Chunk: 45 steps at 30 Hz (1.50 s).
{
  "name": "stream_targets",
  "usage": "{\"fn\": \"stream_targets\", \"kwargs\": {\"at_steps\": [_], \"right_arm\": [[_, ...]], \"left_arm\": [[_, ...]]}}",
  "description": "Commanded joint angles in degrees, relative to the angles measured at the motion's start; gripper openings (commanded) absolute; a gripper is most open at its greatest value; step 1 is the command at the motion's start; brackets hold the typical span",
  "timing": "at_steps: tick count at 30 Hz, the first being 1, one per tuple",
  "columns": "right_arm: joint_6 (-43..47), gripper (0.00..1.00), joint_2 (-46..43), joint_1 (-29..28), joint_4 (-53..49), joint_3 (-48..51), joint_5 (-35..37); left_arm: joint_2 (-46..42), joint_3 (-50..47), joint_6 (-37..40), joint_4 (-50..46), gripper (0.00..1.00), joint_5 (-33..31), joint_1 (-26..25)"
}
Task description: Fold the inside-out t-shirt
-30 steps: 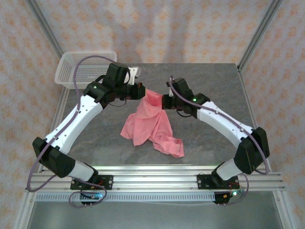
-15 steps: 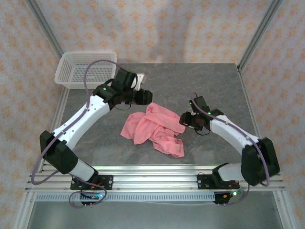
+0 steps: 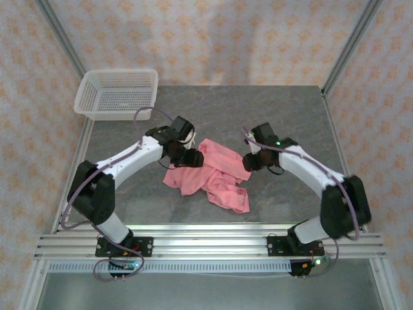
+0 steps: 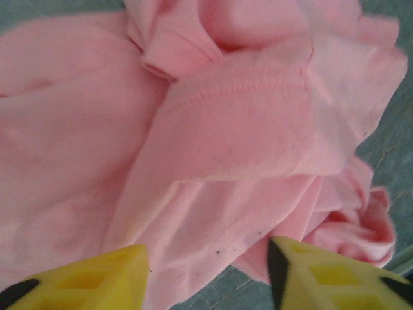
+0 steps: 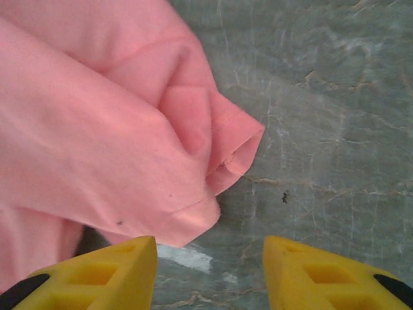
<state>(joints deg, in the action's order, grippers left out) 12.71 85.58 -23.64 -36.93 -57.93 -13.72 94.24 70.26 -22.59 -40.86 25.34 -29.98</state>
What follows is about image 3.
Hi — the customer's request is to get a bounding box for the pink t-shirt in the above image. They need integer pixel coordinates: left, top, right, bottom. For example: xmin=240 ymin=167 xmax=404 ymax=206
xmin=163 ymin=138 xmax=252 ymax=214

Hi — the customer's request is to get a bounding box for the white perforated plastic basket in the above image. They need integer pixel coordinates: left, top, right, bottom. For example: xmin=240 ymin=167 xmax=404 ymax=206
xmin=73 ymin=68 xmax=159 ymax=122

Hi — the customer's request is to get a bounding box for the small circuit board green light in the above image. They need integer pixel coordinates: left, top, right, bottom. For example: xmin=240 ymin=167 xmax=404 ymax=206
xmin=108 ymin=260 xmax=139 ymax=271
xmin=301 ymin=257 xmax=332 ymax=269

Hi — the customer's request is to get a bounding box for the grey metal lower shelf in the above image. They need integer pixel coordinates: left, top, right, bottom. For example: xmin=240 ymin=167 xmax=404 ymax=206
xmin=35 ymin=273 xmax=385 ymax=310

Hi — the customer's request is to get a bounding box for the aluminium table side rail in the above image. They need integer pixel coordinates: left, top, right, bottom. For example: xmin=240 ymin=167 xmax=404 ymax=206
xmin=51 ymin=119 xmax=95 ymax=233
xmin=321 ymin=87 xmax=351 ymax=178

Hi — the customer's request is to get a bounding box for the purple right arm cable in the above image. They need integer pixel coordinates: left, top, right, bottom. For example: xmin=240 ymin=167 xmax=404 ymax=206
xmin=241 ymin=126 xmax=361 ymax=242

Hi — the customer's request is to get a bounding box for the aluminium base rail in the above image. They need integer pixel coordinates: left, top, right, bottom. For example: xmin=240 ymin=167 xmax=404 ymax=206
xmin=34 ymin=222 xmax=388 ymax=259

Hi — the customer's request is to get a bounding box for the aluminium frame post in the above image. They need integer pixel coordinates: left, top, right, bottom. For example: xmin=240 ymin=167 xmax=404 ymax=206
xmin=321 ymin=0 xmax=383 ymax=98
xmin=34 ymin=0 xmax=86 ymax=80

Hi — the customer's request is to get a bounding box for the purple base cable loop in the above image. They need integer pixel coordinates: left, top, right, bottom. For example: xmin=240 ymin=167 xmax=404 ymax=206
xmin=92 ymin=245 xmax=146 ymax=282
xmin=295 ymin=238 xmax=339 ymax=279

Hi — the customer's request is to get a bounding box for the white slotted cable duct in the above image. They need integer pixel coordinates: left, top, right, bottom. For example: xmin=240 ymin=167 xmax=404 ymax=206
xmin=48 ymin=260 xmax=293 ymax=274

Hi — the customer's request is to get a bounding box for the aluminium frame leg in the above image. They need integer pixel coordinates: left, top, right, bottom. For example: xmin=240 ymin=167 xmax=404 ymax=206
xmin=369 ymin=256 xmax=404 ymax=310
xmin=17 ymin=258 xmax=54 ymax=310

